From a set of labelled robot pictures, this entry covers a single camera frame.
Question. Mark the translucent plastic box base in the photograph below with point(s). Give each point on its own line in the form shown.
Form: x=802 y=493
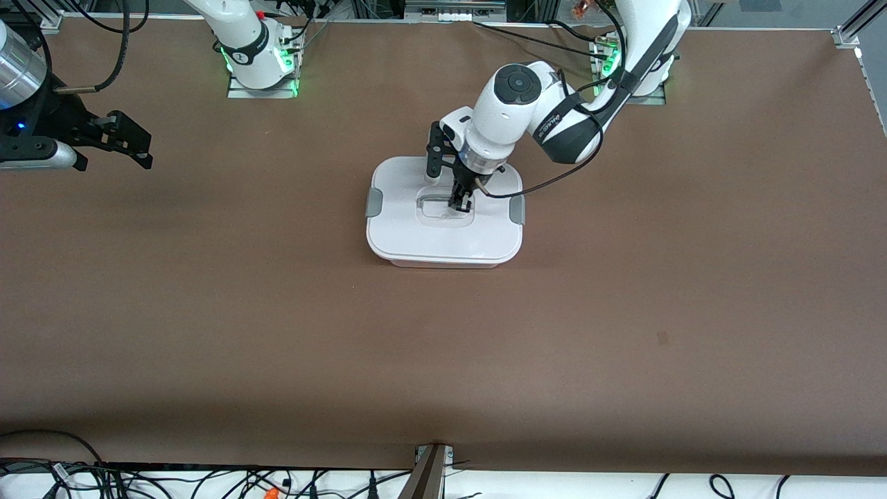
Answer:
x=443 y=265

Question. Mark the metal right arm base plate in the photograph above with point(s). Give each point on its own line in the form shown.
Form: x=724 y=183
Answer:
x=242 y=92

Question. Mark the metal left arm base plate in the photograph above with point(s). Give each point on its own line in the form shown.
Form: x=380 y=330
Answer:
x=648 y=100

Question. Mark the aluminium table corner bracket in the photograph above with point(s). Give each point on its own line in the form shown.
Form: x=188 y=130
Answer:
x=52 y=21
x=847 y=36

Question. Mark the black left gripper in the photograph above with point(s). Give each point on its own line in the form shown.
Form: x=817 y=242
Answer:
x=463 y=185

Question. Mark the copper coloured object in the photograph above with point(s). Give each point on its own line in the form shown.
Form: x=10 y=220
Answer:
x=581 y=8

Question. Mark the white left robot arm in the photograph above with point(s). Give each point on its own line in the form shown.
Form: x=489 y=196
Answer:
x=502 y=118

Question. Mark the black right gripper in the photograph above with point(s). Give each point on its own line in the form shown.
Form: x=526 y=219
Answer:
x=57 y=118

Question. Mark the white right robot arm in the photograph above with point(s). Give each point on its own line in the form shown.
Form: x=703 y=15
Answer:
x=239 y=31

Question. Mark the white box lid grey latches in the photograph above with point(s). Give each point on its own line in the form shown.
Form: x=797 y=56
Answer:
x=443 y=239

